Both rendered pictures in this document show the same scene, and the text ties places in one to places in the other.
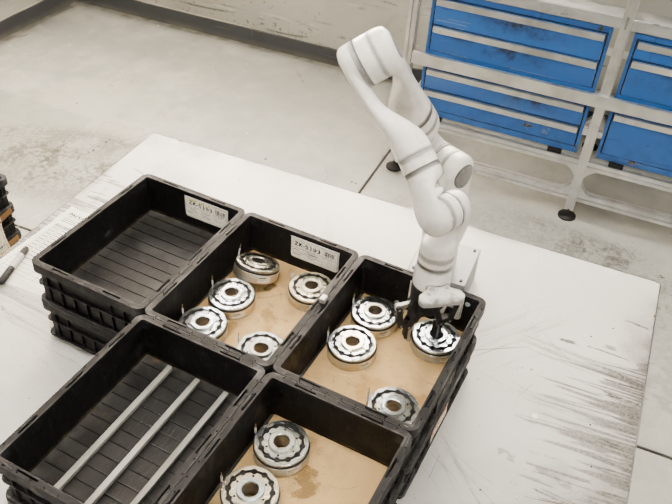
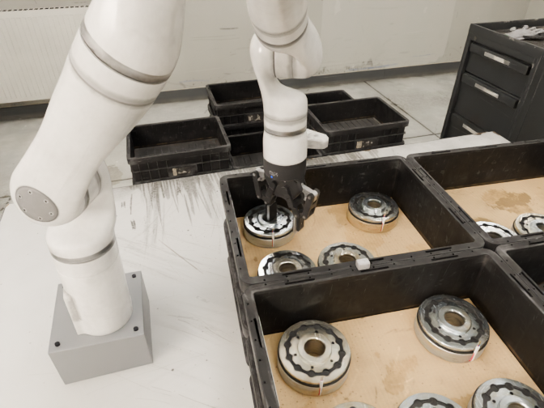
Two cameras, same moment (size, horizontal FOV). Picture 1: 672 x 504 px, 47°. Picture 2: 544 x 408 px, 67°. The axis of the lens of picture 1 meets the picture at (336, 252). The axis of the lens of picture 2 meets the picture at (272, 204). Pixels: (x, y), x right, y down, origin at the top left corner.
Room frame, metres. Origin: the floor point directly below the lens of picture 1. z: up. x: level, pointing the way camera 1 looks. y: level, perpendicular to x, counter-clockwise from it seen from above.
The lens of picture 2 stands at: (1.53, 0.29, 1.37)
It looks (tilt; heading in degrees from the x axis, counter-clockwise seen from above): 36 degrees down; 233
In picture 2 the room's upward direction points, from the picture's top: straight up
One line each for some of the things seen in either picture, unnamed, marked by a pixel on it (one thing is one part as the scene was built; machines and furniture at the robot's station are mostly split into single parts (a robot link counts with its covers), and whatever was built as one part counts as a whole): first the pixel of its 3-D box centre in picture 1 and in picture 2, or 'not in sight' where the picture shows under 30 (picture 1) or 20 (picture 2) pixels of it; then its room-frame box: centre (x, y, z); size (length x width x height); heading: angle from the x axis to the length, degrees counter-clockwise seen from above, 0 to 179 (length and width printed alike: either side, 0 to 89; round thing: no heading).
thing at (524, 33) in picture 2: not in sight; (523, 31); (-0.61, -0.62, 0.88); 0.25 x 0.19 x 0.03; 159
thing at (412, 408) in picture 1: (393, 407); (373, 206); (0.95, -0.13, 0.86); 0.10 x 0.10 x 0.01
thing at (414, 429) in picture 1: (385, 336); (337, 211); (1.09, -0.11, 0.92); 0.40 x 0.30 x 0.02; 155
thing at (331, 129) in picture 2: not in sight; (349, 155); (0.18, -0.89, 0.37); 0.40 x 0.30 x 0.45; 160
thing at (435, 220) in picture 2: (382, 353); (335, 233); (1.09, -0.11, 0.87); 0.40 x 0.30 x 0.11; 155
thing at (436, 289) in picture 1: (436, 276); (291, 133); (1.13, -0.20, 1.05); 0.11 x 0.09 x 0.06; 15
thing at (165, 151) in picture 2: not in sight; (183, 181); (0.94, -1.17, 0.37); 0.40 x 0.30 x 0.45; 159
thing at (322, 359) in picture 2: (311, 285); (314, 348); (1.28, 0.05, 0.86); 0.05 x 0.05 x 0.01
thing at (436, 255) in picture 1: (444, 229); (279, 80); (1.15, -0.20, 1.15); 0.09 x 0.07 x 0.15; 135
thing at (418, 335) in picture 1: (435, 336); (269, 219); (1.16, -0.23, 0.86); 0.10 x 0.10 x 0.01
